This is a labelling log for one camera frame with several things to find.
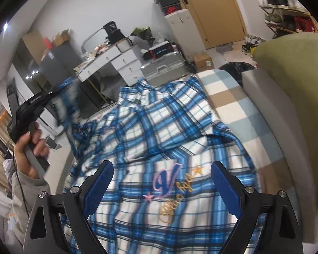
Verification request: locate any checkered bed blanket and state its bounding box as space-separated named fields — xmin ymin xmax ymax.
xmin=195 ymin=69 xmax=297 ymax=244

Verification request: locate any wooden shoe rack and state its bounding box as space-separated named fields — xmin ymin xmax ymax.
xmin=248 ymin=0 xmax=318 ymax=39

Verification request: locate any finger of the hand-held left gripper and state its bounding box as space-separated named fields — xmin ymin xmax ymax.
xmin=34 ymin=90 xmax=58 ymax=105

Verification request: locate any dark grey wardrobe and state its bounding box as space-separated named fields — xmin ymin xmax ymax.
xmin=12 ymin=30 xmax=101 ymax=119

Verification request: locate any open cardboard box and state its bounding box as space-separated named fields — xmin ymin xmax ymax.
xmin=52 ymin=29 xmax=71 ymax=47

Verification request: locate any grey fluffy rug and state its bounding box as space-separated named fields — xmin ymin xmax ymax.
xmin=215 ymin=43 xmax=235 ymax=55

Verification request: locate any black box blue label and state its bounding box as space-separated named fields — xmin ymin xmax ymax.
xmin=142 ymin=41 xmax=175 ymax=61

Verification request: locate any blue plaid shirt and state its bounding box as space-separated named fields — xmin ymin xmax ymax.
xmin=52 ymin=75 xmax=260 ymax=254

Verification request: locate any black trash bin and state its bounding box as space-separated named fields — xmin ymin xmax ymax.
xmin=218 ymin=62 xmax=256 ymax=88

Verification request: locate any wooden door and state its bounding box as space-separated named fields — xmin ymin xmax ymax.
xmin=164 ymin=0 xmax=248 ymax=50

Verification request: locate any black bag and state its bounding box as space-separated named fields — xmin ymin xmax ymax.
xmin=103 ymin=21 xmax=126 ymax=43

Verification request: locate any person's left hand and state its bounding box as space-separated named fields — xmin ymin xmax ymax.
xmin=14 ymin=123 xmax=50 ymax=177

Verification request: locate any white desk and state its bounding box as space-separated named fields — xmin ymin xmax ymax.
xmin=75 ymin=38 xmax=138 ymax=82

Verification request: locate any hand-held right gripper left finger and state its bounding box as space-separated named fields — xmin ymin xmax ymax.
xmin=22 ymin=160 xmax=114 ymax=254

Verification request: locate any white cabinet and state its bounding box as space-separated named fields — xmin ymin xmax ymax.
xmin=164 ymin=8 xmax=195 ymax=65

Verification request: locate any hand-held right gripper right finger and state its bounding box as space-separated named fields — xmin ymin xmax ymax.
xmin=210 ymin=161 xmax=304 ymax=254

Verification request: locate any person's left forearm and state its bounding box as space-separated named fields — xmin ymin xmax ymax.
xmin=9 ymin=168 xmax=53 ymax=246

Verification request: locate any white drawer unit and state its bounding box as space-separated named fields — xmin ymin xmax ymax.
xmin=116 ymin=54 xmax=146 ymax=86

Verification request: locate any green pillow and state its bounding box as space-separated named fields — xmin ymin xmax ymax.
xmin=253 ymin=33 xmax=318 ymax=215

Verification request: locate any grey chair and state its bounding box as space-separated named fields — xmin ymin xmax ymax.
xmin=99 ymin=74 xmax=122 ymax=104

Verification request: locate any pile of sneakers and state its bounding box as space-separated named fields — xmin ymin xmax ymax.
xmin=241 ymin=34 xmax=267 ymax=56

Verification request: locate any silver suitcase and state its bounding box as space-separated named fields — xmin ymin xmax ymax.
xmin=140 ymin=50 xmax=188 ymax=84

